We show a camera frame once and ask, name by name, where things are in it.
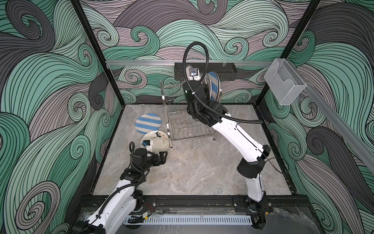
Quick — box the white plate cloud emblem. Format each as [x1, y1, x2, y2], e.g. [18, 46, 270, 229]
[204, 73, 211, 99]

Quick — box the aluminium wall rail back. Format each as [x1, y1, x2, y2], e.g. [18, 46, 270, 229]
[105, 59, 273, 67]

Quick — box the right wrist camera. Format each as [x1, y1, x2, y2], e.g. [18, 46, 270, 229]
[188, 67, 201, 82]

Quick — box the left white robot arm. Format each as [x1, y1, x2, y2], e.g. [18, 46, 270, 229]
[71, 148, 168, 234]

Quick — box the white slotted cable duct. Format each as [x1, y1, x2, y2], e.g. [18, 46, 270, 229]
[124, 215, 252, 226]

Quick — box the aluminium wall rail right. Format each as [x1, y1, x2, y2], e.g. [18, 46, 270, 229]
[291, 63, 374, 172]

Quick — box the white plate black squiggle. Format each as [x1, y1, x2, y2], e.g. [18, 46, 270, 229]
[140, 131, 170, 153]

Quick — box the right black corrugated cable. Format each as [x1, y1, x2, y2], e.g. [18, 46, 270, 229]
[182, 41, 264, 125]

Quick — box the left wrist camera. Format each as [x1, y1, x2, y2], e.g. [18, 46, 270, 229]
[141, 139, 153, 152]

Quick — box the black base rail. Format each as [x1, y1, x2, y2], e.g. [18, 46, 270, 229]
[78, 194, 310, 209]

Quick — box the clear acrylic wall box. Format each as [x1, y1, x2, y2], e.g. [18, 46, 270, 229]
[264, 58, 306, 106]

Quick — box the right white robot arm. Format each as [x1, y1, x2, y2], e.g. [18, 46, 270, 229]
[182, 81, 271, 203]

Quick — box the black perforated wall shelf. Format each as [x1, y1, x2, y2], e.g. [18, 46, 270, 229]
[174, 62, 237, 82]

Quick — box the steel wire dish rack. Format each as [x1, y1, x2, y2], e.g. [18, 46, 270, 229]
[160, 82, 216, 148]

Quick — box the aluminium wall rail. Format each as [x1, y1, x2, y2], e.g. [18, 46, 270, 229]
[291, 63, 374, 172]
[105, 59, 273, 67]

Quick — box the orange sun plate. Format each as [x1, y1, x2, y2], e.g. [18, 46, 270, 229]
[186, 64, 192, 75]

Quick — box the blue striped plate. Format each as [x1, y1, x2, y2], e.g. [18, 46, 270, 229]
[208, 72, 221, 101]
[134, 113, 162, 134]

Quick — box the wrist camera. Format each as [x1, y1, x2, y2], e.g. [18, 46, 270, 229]
[141, 139, 153, 152]
[188, 67, 201, 82]

